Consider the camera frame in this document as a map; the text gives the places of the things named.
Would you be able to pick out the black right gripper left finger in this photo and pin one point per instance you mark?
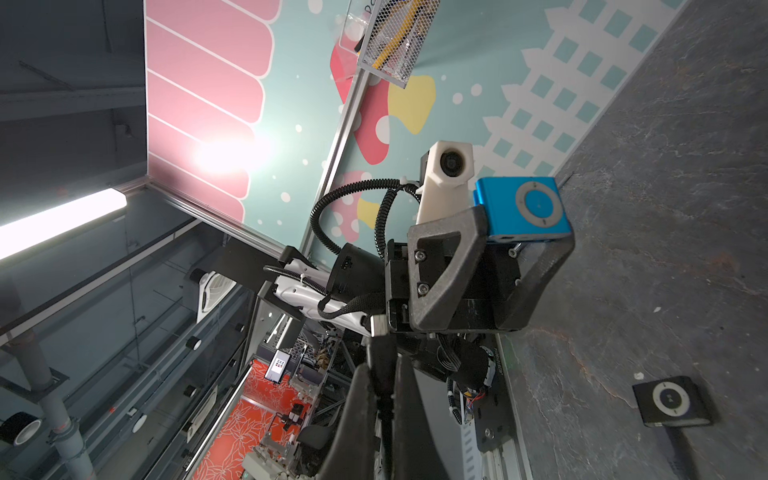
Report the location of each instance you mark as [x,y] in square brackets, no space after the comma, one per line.
[351,456]

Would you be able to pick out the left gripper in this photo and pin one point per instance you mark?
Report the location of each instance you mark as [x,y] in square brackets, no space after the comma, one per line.
[447,280]

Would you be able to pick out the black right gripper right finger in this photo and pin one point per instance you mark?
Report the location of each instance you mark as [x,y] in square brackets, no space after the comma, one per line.
[414,454]

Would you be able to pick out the blue mp3 player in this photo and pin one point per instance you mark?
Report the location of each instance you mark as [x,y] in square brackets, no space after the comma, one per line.
[522,209]

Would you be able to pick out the black mp3 player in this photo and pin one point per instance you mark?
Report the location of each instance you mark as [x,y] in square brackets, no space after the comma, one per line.
[674,402]

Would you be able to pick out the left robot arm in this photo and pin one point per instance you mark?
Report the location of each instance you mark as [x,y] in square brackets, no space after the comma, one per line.
[351,293]

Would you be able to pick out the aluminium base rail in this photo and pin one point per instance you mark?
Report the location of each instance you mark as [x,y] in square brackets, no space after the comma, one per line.
[491,438]

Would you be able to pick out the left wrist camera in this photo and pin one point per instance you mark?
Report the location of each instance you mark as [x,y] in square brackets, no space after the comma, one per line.
[446,170]

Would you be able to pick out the clear acrylic wall bin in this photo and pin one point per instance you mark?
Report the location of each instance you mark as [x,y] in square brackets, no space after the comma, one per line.
[386,37]

